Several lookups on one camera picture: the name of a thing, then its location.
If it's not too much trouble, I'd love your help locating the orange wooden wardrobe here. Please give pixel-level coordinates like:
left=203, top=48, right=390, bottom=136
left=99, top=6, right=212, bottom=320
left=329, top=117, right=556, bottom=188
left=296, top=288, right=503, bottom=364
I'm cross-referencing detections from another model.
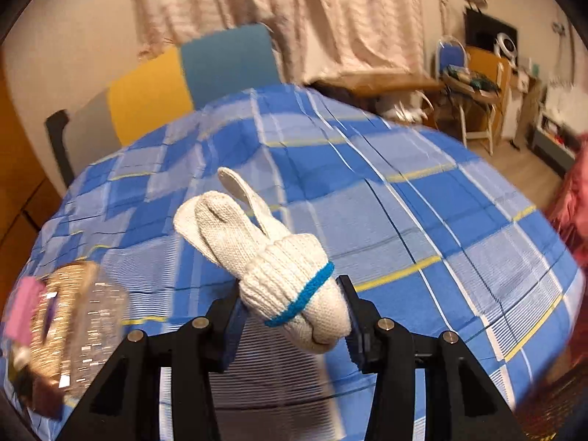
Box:
left=0, top=69, right=62, bottom=286

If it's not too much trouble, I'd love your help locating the white cable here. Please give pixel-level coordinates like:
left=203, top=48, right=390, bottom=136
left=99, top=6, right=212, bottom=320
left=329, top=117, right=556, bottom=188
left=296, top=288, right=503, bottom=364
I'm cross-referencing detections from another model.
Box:
left=386, top=92, right=435, bottom=122

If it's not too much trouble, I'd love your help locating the yellow wooden board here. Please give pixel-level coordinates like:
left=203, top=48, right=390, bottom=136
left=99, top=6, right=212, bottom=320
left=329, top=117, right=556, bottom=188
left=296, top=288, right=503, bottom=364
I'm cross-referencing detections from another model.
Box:
left=466, top=46, right=510, bottom=141

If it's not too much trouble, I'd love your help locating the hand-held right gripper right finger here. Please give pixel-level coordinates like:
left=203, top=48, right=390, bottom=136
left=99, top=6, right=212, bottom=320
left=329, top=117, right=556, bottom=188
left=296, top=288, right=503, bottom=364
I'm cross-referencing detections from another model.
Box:
left=337, top=275, right=527, bottom=441

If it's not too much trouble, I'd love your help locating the white knit glove blue trim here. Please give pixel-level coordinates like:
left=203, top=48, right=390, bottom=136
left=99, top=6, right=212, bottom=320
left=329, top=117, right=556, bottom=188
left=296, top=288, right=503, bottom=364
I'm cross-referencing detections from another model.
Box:
left=173, top=166, right=352, bottom=355

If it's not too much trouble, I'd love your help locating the ornate gold tissue box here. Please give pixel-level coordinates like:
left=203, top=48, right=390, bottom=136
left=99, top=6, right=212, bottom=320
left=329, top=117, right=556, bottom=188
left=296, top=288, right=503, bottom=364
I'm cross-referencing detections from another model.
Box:
left=28, top=261, right=132, bottom=400

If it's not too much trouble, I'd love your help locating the pink red blanket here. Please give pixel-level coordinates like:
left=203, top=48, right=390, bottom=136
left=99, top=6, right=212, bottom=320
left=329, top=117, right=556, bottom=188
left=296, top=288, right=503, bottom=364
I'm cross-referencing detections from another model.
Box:
left=546, top=133, right=588, bottom=276

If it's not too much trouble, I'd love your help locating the black television screen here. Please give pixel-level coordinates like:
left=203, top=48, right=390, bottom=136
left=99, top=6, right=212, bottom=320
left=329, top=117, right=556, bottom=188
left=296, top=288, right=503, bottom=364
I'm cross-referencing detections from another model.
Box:
left=464, top=7, right=519, bottom=51

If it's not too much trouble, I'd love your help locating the wooden side table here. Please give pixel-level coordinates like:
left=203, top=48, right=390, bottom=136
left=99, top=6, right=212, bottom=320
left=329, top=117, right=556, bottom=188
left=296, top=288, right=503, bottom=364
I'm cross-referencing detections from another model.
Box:
left=308, top=71, right=442, bottom=97

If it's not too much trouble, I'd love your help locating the white small cabinet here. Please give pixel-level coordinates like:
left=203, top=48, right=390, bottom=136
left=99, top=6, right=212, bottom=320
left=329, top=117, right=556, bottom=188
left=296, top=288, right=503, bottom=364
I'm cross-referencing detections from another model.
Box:
left=510, top=67, right=538, bottom=141

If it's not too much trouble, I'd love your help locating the blue plaid bed blanket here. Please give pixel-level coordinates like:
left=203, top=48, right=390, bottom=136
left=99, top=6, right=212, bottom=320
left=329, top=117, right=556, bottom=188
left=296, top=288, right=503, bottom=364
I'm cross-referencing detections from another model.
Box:
left=0, top=83, right=586, bottom=441

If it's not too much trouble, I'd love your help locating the blue metal chair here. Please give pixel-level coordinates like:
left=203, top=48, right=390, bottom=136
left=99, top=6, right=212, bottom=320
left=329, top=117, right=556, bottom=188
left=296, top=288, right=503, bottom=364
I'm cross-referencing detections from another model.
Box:
left=434, top=37, right=499, bottom=154

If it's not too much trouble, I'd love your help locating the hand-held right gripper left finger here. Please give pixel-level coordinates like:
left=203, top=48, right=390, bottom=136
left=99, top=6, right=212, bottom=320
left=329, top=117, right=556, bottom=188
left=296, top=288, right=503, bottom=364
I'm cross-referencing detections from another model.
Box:
left=57, top=296, right=251, bottom=441

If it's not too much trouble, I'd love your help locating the black upright post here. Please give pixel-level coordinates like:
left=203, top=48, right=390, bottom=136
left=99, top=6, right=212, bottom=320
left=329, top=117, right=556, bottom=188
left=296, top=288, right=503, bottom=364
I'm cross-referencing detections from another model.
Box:
left=44, top=109, right=76, bottom=189

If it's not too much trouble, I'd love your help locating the grey yellow blue headboard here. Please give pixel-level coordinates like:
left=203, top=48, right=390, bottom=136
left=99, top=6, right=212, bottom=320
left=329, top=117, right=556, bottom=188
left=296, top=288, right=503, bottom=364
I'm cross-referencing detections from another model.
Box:
left=67, top=23, right=281, bottom=148

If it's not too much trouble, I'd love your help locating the white round fan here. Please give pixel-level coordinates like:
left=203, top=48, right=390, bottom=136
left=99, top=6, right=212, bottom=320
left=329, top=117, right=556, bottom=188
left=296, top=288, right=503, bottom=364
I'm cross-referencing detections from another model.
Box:
left=494, top=32, right=519, bottom=58

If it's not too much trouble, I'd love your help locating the dark green item on chair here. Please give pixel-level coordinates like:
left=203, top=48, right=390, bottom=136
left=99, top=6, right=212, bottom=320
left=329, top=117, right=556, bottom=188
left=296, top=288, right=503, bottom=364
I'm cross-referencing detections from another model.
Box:
left=443, top=67, right=499, bottom=93

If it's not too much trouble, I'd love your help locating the ship print curtain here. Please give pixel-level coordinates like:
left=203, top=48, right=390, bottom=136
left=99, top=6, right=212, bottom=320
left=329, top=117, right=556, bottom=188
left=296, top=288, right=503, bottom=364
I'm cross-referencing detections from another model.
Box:
left=129, top=0, right=442, bottom=83

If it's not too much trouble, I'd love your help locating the white panel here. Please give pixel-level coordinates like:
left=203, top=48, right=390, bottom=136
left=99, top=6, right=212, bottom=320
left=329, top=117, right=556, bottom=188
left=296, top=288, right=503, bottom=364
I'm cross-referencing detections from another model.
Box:
left=544, top=83, right=575, bottom=120

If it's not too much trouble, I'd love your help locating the grey storage box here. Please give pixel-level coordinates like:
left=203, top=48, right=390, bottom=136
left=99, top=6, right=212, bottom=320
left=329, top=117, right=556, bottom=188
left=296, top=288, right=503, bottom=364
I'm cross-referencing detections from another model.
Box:
left=533, top=117, right=577, bottom=175

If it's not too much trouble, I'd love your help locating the pink carton box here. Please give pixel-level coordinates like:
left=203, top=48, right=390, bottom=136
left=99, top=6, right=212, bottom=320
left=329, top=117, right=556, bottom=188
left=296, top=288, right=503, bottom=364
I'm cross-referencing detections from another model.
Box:
left=2, top=277, right=44, bottom=345

